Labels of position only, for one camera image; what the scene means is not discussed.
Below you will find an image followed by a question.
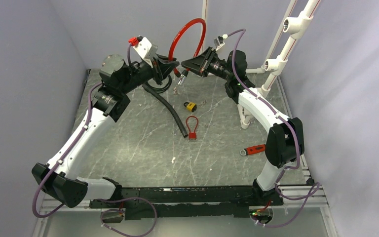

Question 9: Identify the yellow padlock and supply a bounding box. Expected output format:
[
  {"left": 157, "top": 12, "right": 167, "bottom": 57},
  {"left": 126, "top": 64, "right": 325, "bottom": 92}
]
[{"left": 184, "top": 102, "right": 197, "bottom": 113}]

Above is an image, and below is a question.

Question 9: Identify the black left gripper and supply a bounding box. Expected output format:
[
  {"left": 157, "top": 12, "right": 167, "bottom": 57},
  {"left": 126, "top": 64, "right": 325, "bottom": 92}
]
[{"left": 119, "top": 53, "right": 179, "bottom": 95}]

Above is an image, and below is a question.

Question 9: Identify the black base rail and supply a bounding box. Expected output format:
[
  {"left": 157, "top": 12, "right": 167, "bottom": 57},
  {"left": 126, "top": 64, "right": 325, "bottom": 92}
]
[{"left": 89, "top": 185, "right": 284, "bottom": 220}]

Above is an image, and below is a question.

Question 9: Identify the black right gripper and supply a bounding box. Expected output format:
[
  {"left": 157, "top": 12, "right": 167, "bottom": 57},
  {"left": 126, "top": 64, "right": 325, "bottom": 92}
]
[{"left": 181, "top": 47, "right": 233, "bottom": 81}]

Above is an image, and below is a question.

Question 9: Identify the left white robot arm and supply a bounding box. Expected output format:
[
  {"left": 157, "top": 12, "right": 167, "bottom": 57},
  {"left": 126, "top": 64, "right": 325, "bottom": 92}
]
[{"left": 32, "top": 54, "right": 180, "bottom": 208}]

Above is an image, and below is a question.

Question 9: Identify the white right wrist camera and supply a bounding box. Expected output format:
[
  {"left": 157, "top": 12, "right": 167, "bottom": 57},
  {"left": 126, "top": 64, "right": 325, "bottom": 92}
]
[{"left": 213, "top": 34, "right": 228, "bottom": 52}]

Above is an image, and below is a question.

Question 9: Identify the red cable bike lock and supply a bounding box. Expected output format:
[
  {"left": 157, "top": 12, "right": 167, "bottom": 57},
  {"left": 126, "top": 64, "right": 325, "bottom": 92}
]
[{"left": 168, "top": 18, "right": 207, "bottom": 86}]

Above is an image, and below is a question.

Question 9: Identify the coiled black cable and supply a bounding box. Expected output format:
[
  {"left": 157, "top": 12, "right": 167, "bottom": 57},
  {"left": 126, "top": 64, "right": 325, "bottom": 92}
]
[{"left": 147, "top": 74, "right": 173, "bottom": 94}]

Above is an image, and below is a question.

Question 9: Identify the white pvc pipe frame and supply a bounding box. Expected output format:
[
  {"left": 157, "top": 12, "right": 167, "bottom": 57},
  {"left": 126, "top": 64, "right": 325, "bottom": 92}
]
[{"left": 201, "top": 0, "right": 322, "bottom": 130}]

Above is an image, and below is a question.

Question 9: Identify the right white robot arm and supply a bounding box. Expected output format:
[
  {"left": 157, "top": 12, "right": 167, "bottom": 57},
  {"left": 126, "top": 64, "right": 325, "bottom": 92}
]
[{"left": 181, "top": 47, "right": 304, "bottom": 205}]

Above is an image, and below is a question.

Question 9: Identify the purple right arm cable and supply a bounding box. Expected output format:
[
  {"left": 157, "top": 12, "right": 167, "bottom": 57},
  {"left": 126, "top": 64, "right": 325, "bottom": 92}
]
[{"left": 224, "top": 29, "right": 321, "bottom": 229}]

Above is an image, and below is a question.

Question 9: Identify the red handled wrench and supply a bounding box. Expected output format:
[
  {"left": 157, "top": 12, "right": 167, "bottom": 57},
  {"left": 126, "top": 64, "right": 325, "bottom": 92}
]
[{"left": 239, "top": 144, "right": 265, "bottom": 156}]

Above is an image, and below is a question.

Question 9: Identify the black corrugated hose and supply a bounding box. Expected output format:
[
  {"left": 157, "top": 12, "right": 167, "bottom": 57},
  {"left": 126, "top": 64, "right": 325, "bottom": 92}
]
[{"left": 143, "top": 83, "right": 189, "bottom": 139}]

